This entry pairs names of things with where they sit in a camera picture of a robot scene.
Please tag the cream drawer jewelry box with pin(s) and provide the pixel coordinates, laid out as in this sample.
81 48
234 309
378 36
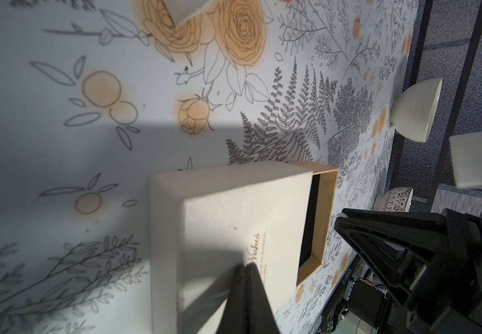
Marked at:
206 222

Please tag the cream ceramic bowl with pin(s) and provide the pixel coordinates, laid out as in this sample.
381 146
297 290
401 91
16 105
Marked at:
414 110

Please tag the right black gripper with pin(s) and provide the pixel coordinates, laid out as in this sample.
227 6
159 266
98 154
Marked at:
430 263

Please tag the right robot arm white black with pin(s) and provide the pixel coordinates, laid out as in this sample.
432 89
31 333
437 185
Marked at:
466 157

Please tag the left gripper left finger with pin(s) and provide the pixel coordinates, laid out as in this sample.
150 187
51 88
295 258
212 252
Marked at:
235 317

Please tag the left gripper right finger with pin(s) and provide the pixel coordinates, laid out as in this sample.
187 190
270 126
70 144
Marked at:
258 314

